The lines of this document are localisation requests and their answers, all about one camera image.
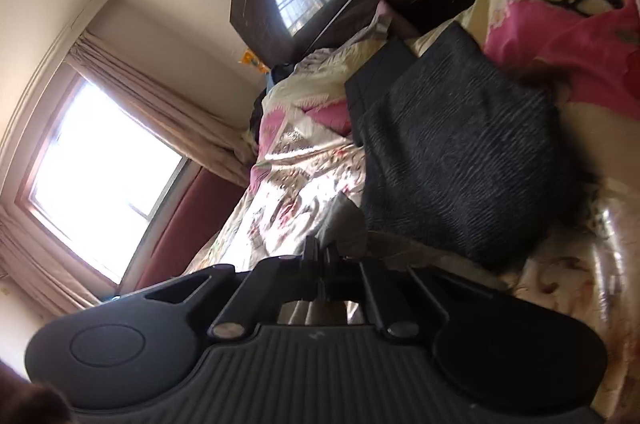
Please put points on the window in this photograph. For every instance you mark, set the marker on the window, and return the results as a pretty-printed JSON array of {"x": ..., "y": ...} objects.
[{"x": 100, "y": 174}]

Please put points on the green pants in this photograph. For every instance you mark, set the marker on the green pants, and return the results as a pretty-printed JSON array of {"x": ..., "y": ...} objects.
[{"x": 345, "y": 224}]

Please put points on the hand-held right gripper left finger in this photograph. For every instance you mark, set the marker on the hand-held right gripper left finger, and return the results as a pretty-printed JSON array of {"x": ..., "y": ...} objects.
[{"x": 312, "y": 274}]

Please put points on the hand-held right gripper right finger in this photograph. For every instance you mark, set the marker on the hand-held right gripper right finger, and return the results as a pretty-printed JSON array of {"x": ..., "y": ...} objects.
[{"x": 335, "y": 279}]

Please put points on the small black cloth pile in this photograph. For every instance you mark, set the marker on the small black cloth pile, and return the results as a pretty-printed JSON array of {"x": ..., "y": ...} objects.
[{"x": 259, "y": 108}]

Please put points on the maroon sofa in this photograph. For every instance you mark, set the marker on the maroon sofa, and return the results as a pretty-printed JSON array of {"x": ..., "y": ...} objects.
[{"x": 190, "y": 224}]

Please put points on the floral satin bedspread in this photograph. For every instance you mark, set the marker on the floral satin bedspread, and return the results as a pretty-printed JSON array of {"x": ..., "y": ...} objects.
[{"x": 300, "y": 184}]

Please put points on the dark grey folded cloth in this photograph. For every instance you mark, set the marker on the dark grey folded cloth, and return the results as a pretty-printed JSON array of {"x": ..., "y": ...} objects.
[{"x": 465, "y": 143}]

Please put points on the dark blue folded cloth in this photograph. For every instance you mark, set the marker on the dark blue folded cloth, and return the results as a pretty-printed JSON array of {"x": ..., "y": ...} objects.
[{"x": 372, "y": 83}]

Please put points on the yellow package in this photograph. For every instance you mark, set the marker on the yellow package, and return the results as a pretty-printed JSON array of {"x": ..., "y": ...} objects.
[{"x": 252, "y": 59}]

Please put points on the beige curtain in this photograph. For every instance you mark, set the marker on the beige curtain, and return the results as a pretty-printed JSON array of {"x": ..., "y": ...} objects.
[
  {"x": 40, "y": 264},
  {"x": 165, "y": 108}
]

